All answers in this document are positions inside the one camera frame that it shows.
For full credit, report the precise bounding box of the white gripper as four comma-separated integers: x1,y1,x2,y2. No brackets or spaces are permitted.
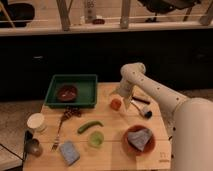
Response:
113,78,134,110

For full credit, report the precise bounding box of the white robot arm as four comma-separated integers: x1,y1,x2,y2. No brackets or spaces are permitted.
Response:
114,62,213,171

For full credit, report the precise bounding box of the green plastic cup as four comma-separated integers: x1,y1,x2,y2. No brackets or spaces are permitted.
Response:
88,131,104,148

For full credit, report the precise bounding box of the metal cup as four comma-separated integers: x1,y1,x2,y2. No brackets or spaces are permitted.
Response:
25,139,43,157

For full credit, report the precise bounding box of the grey blue cloth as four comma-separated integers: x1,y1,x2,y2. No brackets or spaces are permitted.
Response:
127,129,152,151

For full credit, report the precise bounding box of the green plastic tray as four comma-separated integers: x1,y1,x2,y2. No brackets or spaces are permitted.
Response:
44,74,97,108

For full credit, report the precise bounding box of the green cucumber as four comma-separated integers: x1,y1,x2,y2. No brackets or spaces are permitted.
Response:
77,121,104,134

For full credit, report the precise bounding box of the dark grape bunch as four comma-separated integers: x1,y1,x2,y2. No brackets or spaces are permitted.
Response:
63,107,82,120

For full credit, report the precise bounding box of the dark red bowl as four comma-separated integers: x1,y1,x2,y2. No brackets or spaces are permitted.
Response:
56,85,78,102

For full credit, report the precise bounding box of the metal fork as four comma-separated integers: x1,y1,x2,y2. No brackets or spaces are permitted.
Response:
51,117,65,151

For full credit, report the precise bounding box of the blue sponge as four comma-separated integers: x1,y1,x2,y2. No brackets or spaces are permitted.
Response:
59,141,80,166

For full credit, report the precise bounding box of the black office chair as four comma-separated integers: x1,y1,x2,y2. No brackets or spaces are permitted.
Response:
137,0,201,23

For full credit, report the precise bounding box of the black chair left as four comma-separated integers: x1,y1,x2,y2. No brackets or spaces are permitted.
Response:
0,2,35,28

